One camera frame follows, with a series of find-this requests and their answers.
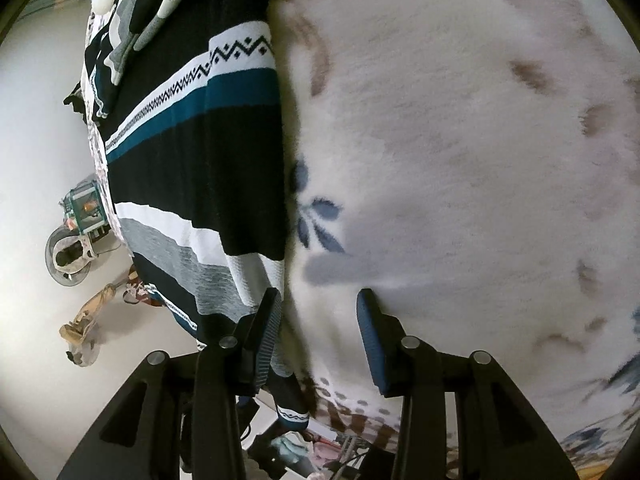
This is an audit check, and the red printed bag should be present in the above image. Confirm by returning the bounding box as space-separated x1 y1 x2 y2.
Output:
124 265 166 308

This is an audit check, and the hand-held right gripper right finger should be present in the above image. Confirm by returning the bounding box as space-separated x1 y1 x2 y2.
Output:
356 288 581 480

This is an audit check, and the black hanging garment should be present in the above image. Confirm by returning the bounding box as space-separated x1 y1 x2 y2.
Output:
62 80 93 123

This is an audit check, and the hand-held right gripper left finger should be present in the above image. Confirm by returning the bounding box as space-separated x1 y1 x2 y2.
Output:
57 287 283 480

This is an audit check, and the teal storage cart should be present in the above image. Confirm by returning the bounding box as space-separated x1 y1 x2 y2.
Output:
60 180 113 236

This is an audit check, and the striped knit sweater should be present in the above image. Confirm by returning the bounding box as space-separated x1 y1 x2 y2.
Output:
82 0 313 431

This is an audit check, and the floral bed blanket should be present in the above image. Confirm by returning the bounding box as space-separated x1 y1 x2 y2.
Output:
85 0 640 461

